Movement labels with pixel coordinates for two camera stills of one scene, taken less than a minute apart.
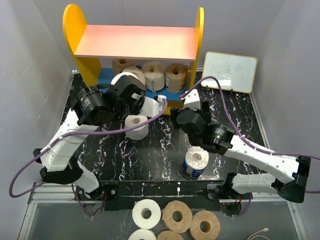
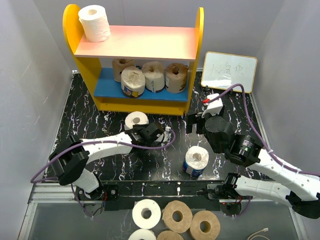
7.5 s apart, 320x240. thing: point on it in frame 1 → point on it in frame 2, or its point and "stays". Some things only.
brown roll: [119, 64] stays
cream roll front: [154, 73] stays
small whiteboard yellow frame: [235, 72] stays
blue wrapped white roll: [195, 161] stays
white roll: [116, 77] → [95, 22]
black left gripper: [138, 105] → [138, 127]
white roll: [138, 133] stays
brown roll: [176, 75] stays
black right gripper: [205, 115] → [192, 119]
